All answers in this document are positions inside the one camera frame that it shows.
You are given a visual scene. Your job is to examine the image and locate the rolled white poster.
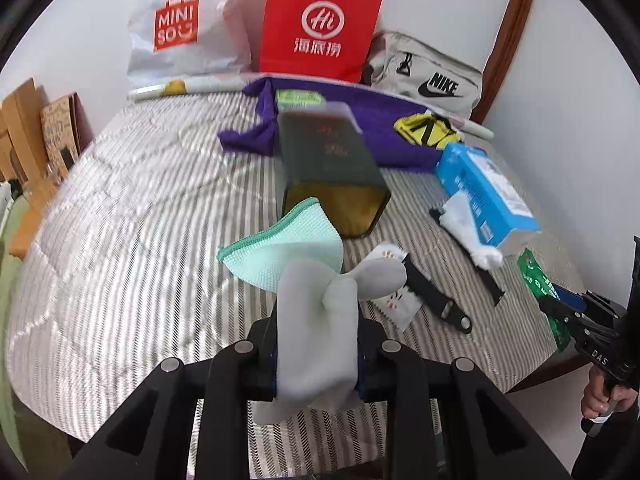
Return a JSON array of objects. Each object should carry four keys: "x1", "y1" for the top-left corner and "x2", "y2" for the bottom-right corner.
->
[{"x1": 127, "y1": 74, "x2": 495, "y2": 141}]

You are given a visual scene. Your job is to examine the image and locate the purple towel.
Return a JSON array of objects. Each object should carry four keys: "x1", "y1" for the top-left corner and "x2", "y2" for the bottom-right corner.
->
[{"x1": 218, "y1": 75, "x2": 451, "y2": 173}]

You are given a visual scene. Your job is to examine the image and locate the grey waist bag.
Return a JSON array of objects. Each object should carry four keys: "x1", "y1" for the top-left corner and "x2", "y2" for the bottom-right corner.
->
[{"x1": 362, "y1": 31, "x2": 485, "y2": 121}]

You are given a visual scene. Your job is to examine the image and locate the green snack packet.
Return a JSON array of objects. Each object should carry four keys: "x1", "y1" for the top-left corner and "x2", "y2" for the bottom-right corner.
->
[{"x1": 516, "y1": 247, "x2": 572, "y2": 353}]

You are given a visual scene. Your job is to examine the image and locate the mint green cloth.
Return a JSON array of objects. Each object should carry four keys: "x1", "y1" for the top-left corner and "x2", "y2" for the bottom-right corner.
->
[{"x1": 217, "y1": 197, "x2": 345, "y2": 288}]

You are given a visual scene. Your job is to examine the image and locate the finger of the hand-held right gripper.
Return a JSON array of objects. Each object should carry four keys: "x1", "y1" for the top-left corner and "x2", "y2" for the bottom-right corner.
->
[
  {"x1": 539, "y1": 296, "x2": 591, "y2": 361},
  {"x1": 551, "y1": 283, "x2": 626, "y2": 323}
]

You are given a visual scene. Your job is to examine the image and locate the brown wooden door frame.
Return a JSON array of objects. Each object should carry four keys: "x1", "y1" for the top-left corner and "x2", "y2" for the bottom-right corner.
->
[{"x1": 482, "y1": 0, "x2": 540, "y2": 126}]

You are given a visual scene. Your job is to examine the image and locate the blue tissue box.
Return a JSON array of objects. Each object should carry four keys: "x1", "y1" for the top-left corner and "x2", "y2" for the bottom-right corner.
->
[{"x1": 434, "y1": 141, "x2": 542, "y2": 253}]

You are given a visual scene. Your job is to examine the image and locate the wooden nightstand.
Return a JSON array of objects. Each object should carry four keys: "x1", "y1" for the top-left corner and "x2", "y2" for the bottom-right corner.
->
[{"x1": 10, "y1": 175, "x2": 61, "y2": 258}]

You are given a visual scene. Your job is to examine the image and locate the dark green tin box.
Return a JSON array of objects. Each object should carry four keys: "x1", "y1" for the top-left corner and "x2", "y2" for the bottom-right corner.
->
[{"x1": 276, "y1": 101, "x2": 392, "y2": 238}]

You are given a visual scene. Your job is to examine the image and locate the green cassette print packet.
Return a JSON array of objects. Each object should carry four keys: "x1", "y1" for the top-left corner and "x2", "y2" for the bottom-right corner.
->
[{"x1": 275, "y1": 89, "x2": 325, "y2": 112}]

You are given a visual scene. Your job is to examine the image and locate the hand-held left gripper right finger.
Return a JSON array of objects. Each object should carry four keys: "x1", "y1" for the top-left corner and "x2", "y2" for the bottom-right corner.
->
[{"x1": 355, "y1": 320, "x2": 573, "y2": 480}]

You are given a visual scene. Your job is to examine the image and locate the black watch strap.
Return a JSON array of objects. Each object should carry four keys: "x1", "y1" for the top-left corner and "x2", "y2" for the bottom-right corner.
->
[
  {"x1": 429, "y1": 207, "x2": 507, "y2": 308},
  {"x1": 402, "y1": 257, "x2": 473, "y2": 335}
]

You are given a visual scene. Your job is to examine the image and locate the person's right hand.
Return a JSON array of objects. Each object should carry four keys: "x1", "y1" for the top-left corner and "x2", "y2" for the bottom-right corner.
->
[{"x1": 580, "y1": 375, "x2": 638, "y2": 423}]

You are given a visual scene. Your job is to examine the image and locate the wooden bed headboard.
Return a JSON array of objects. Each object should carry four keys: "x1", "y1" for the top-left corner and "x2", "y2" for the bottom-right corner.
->
[{"x1": 0, "y1": 77, "x2": 51, "y2": 181}]

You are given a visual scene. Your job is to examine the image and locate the yellow black sock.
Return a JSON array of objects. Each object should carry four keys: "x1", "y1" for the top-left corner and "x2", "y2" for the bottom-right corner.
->
[{"x1": 393, "y1": 112, "x2": 463, "y2": 151}]

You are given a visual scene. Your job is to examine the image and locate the light grey sock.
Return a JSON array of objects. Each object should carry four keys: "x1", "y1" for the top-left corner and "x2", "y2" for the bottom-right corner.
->
[{"x1": 250, "y1": 260, "x2": 408, "y2": 423}]

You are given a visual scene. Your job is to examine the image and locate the white plastic shopping bag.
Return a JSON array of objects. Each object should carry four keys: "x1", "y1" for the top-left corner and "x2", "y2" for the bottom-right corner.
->
[{"x1": 125, "y1": 0, "x2": 253, "y2": 88}]

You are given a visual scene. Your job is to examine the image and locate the white printed sock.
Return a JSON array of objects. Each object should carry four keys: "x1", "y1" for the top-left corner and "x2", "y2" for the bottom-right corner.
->
[{"x1": 360, "y1": 242, "x2": 422, "y2": 333}]

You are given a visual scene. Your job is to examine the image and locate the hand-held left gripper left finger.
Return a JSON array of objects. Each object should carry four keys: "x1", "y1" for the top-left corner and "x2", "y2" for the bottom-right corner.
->
[{"x1": 60, "y1": 317, "x2": 278, "y2": 480}]

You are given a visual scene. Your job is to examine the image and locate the green blanket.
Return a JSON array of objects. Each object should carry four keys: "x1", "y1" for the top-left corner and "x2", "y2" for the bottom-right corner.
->
[{"x1": 0, "y1": 185, "x2": 31, "y2": 461}]

